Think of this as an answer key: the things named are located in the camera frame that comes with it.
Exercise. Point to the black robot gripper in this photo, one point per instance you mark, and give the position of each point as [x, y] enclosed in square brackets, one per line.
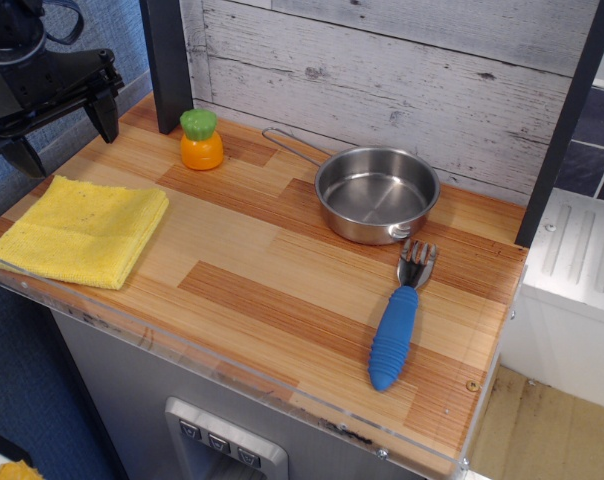
[48, 86]

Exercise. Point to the yellow folded rag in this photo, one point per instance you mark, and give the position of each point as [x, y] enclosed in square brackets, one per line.
[82, 233]

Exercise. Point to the orange toy carrot green top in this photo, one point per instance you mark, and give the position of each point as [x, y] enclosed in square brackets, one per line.
[201, 146]

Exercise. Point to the clear acrylic table guard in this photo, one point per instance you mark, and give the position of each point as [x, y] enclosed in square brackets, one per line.
[285, 353]

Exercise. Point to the stainless steel pan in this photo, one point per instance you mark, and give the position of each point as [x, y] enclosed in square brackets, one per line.
[371, 195]

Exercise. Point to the yellow object at corner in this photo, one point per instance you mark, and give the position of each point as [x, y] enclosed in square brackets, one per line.
[19, 471]

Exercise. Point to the grey toy fridge dispenser panel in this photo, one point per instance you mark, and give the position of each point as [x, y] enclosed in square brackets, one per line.
[209, 447]

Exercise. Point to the white plastic cabinet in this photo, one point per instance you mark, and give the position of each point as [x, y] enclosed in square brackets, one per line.
[556, 331]

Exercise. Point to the dark grey left post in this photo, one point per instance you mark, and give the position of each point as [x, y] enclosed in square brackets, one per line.
[167, 57]

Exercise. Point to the dark grey post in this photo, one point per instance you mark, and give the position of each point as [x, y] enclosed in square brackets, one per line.
[575, 100]
[167, 57]

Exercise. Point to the blue handled metal fork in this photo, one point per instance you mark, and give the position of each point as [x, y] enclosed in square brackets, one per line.
[391, 343]

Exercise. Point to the dark grey right post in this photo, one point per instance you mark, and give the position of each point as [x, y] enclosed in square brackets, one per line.
[575, 100]

